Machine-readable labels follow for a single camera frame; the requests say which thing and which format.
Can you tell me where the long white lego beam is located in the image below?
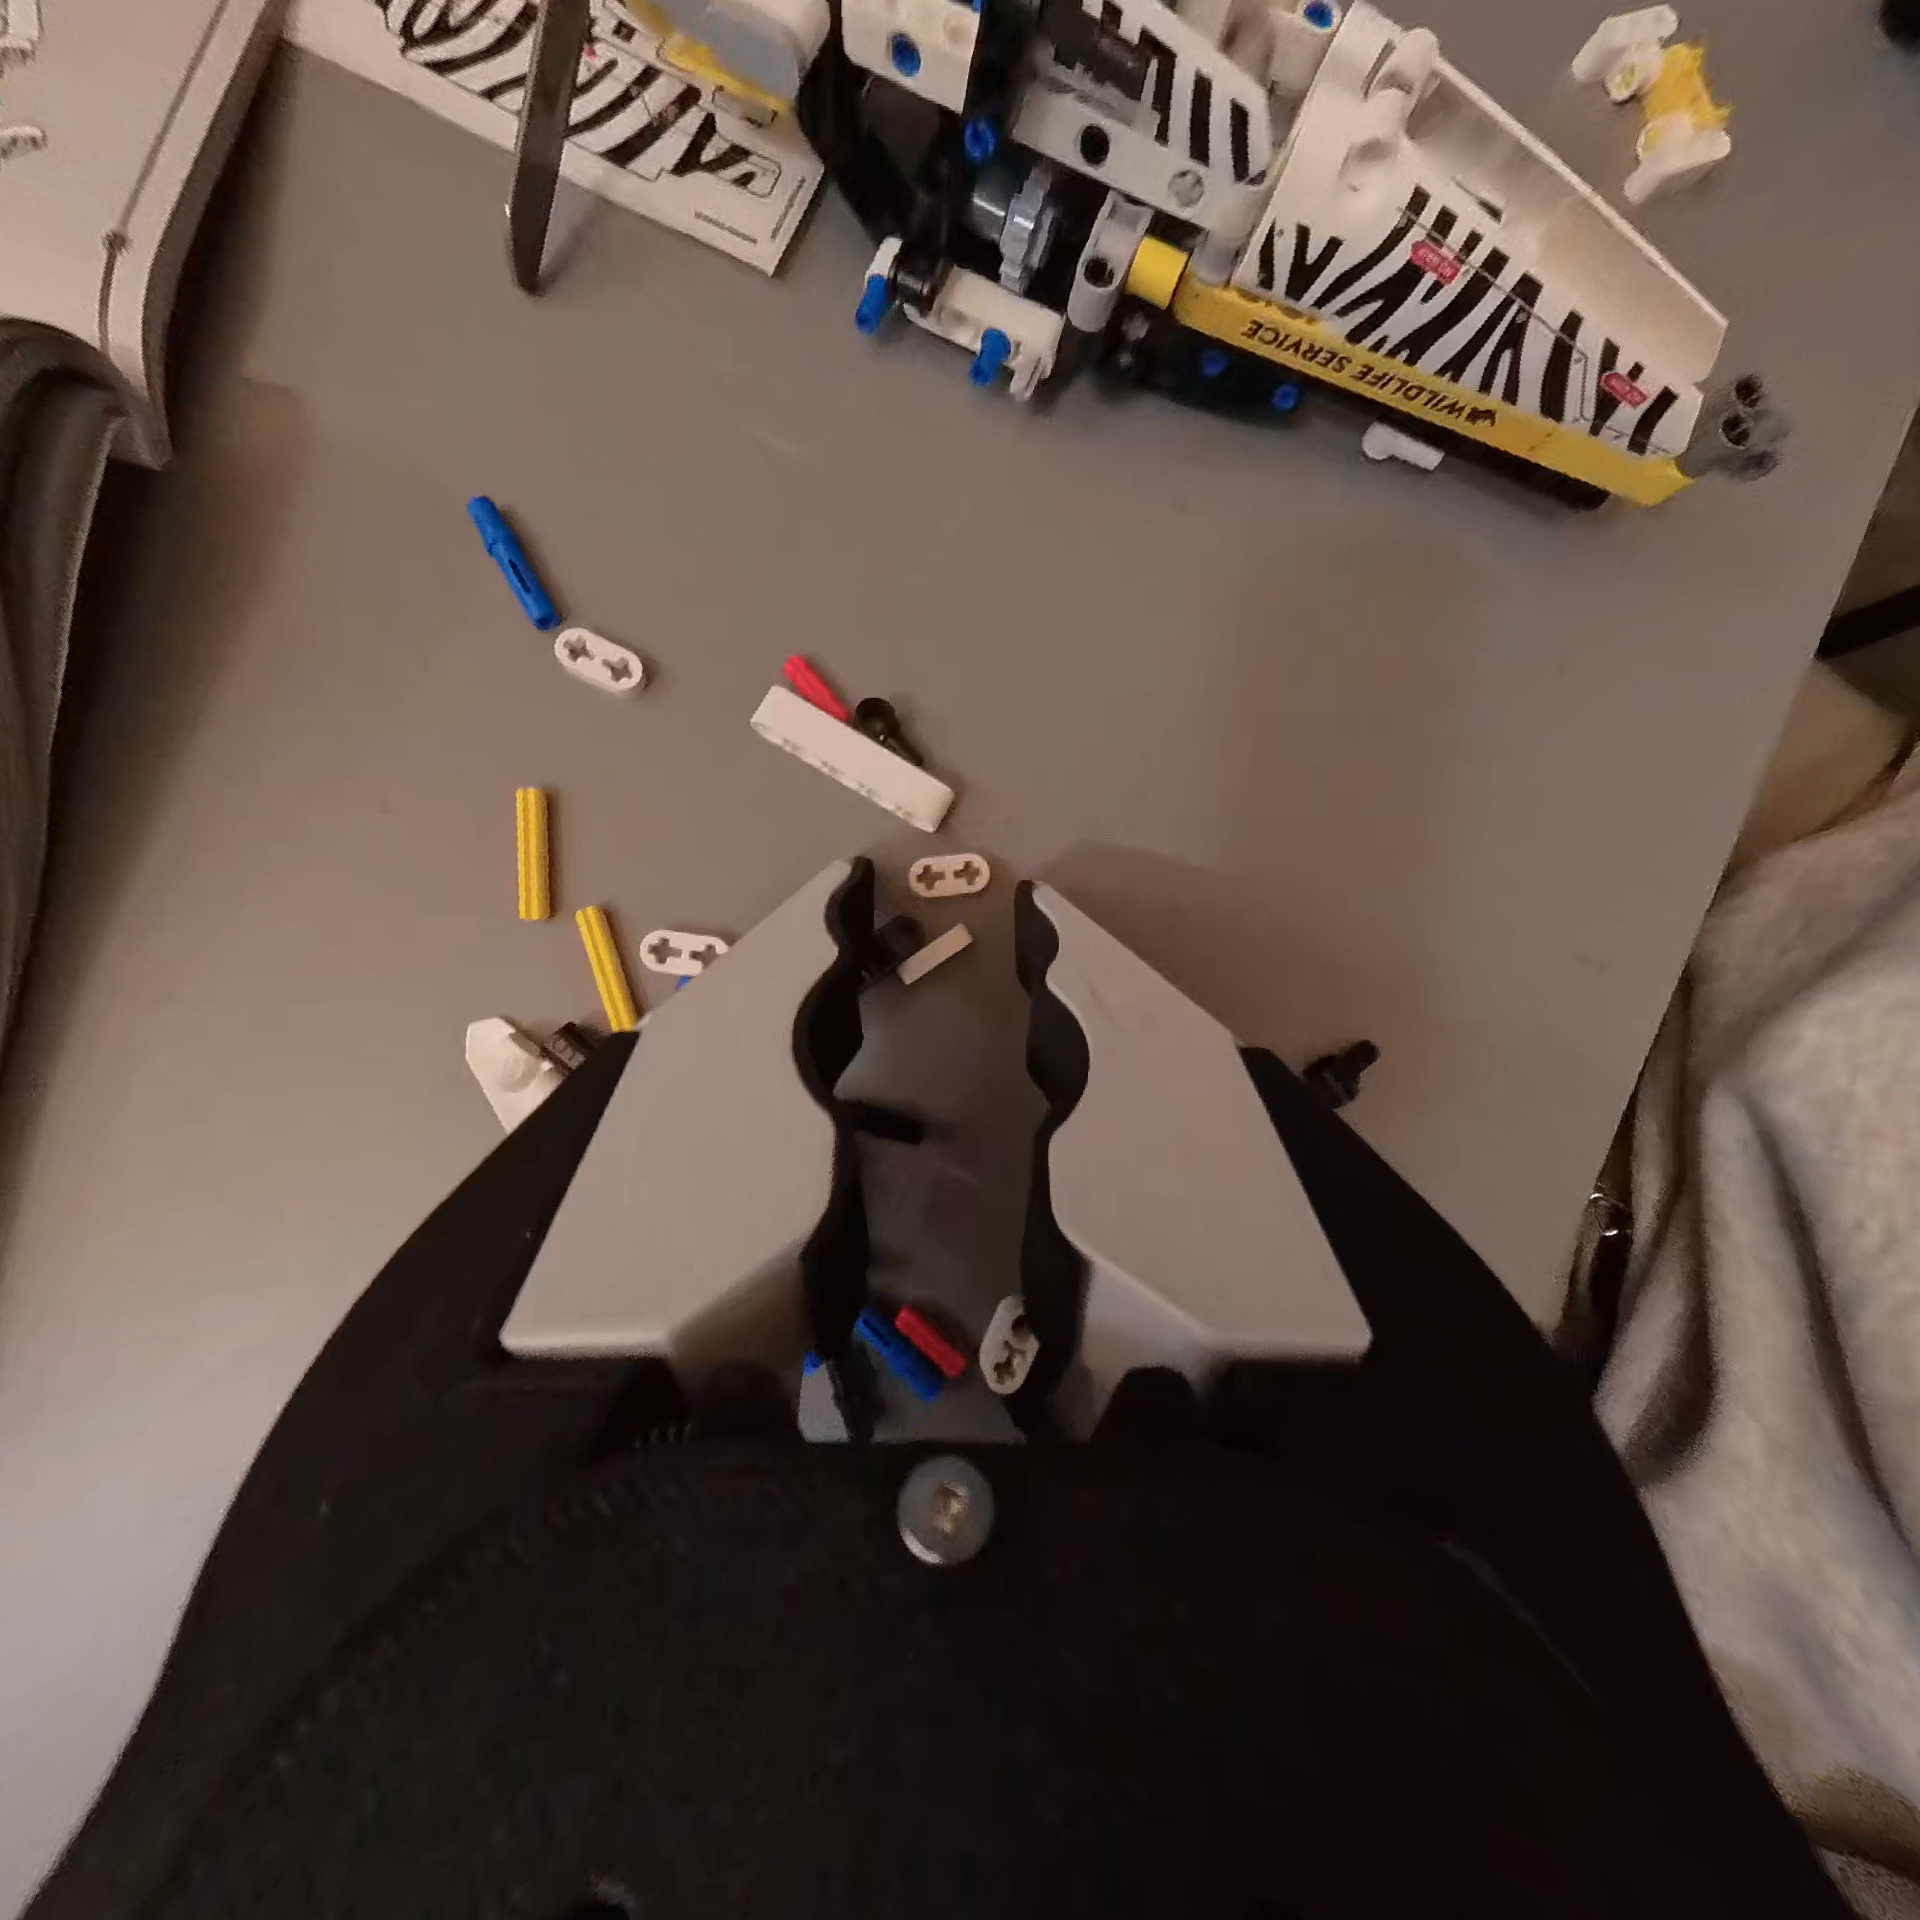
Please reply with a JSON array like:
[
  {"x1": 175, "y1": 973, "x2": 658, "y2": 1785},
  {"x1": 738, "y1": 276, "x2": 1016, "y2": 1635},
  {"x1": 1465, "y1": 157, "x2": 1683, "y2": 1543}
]
[{"x1": 748, "y1": 684, "x2": 959, "y2": 836}]

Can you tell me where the blue lego pin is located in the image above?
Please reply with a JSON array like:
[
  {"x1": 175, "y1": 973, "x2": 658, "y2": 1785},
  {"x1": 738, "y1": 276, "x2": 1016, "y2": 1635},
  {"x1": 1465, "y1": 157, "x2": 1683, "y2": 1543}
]
[
  {"x1": 854, "y1": 1308, "x2": 945, "y2": 1404},
  {"x1": 466, "y1": 496, "x2": 562, "y2": 634}
]

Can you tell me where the zebra striped lego helicopter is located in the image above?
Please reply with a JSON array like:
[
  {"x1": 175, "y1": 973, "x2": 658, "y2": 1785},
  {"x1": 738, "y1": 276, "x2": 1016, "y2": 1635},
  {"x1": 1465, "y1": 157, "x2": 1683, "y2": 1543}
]
[{"x1": 795, "y1": 0, "x2": 1795, "y2": 512}]

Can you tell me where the grey yellow lego part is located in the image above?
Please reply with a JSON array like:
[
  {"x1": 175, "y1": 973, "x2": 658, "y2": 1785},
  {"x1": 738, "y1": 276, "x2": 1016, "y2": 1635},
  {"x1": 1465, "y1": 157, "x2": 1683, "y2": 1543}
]
[{"x1": 627, "y1": 0, "x2": 835, "y2": 121}]

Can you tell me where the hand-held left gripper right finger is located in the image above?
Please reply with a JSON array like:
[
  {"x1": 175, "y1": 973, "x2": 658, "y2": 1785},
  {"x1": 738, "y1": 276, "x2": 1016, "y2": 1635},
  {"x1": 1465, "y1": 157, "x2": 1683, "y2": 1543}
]
[{"x1": 1016, "y1": 880, "x2": 1377, "y2": 1431}]

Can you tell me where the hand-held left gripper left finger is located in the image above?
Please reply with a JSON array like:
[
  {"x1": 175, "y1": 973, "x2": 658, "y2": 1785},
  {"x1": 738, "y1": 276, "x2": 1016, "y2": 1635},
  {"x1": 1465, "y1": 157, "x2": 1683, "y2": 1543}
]
[{"x1": 498, "y1": 855, "x2": 880, "y2": 1441}]

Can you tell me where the zebra striped sticker sheet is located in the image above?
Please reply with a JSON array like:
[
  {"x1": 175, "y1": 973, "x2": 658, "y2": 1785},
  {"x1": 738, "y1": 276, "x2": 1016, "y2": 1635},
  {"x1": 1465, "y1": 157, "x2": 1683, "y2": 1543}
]
[{"x1": 286, "y1": 0, "x2": 828, "y2": 276}]

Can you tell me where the small white yellow lego assembly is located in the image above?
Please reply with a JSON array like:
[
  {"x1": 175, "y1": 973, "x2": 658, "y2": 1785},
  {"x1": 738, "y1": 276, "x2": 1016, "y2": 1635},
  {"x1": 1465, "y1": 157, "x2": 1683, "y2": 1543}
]
[{"x1": 1570, "y1": 5, "x2": 1735, "y2": 204}]

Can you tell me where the black rotor blade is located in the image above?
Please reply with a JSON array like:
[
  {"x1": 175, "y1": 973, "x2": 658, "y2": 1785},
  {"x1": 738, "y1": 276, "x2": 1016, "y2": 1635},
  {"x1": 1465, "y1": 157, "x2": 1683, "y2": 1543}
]
[{"x1": 506, "y1": 0, "x2": 594, "y2": 297}]

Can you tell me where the white lego connector piece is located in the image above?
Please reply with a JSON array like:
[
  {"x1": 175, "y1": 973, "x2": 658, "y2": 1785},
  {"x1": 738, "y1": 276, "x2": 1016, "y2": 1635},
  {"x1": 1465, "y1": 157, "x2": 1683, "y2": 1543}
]
[{"x1": 465, "y1": 1018, "x2": 579, "y2": 1133}]

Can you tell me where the person's light grey hoodie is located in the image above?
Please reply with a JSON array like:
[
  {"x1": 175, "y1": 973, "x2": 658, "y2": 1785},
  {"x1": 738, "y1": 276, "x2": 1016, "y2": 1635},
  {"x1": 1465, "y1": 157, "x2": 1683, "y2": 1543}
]
[{"x1": 1559, "y1": 661, "x2": 1920, "y2": 1863}]

